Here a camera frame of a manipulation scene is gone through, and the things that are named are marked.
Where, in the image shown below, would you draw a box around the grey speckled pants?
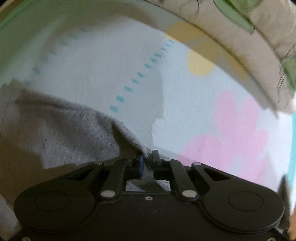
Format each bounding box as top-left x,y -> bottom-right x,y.
0,78 -> 172,193

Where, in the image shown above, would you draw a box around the floral pastel bed sheet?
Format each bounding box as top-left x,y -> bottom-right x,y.
1,1 -> 295,240

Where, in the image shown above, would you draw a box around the lower leaf print pillow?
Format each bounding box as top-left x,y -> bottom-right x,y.
151,1 -> 295,114

